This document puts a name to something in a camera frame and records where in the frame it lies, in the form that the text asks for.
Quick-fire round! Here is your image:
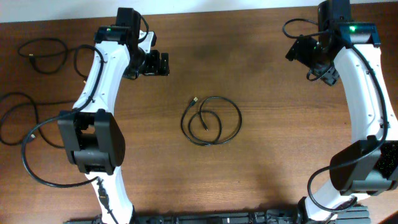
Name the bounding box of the long black usb cable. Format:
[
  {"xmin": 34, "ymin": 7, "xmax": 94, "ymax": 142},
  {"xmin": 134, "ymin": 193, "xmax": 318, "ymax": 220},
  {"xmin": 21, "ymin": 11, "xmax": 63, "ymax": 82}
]
[{"xmin": 0, "ymin": 92, "xmax": 77, "ymax": 149}]

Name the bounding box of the short black usb cable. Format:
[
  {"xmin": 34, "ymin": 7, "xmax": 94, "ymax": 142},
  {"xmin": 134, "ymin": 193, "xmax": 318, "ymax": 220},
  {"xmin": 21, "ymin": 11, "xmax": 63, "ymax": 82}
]
[{"xmin": 17, "ymin": 37, "xmax": 94, "ymax": 85}]

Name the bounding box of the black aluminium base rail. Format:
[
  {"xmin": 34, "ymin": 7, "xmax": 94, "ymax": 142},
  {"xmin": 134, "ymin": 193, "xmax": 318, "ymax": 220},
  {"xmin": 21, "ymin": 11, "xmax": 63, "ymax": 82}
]
[{"xmin": 63, "ymin": 205, "xmax": 371, "ymax": 224}]

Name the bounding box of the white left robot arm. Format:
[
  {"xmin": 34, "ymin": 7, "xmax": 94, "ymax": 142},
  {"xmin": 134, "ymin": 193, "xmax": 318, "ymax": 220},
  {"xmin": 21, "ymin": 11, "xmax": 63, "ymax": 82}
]
[{"xmin": 58, "ymin": 26, "xmax": 169, "ymax": 223}]

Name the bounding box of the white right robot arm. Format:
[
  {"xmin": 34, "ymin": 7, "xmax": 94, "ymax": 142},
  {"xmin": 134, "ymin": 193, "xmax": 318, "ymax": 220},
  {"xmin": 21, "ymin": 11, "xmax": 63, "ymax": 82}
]
[{"xmin": 287, "ymin": 19, "xmax": 397, "ymax": 223}]

